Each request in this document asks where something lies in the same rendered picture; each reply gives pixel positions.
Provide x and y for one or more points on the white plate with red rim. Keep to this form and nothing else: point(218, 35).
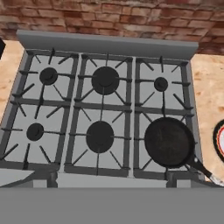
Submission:
point(219, 140)

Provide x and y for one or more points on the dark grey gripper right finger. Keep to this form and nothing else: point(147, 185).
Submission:
point(172, 180)

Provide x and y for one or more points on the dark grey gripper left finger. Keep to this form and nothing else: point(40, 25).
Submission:
point(52, 180)

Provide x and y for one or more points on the black frying pan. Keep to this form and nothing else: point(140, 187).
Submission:
point(169, 142)

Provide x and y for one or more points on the grey gas stove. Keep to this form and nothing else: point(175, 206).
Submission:
point(99, 110)

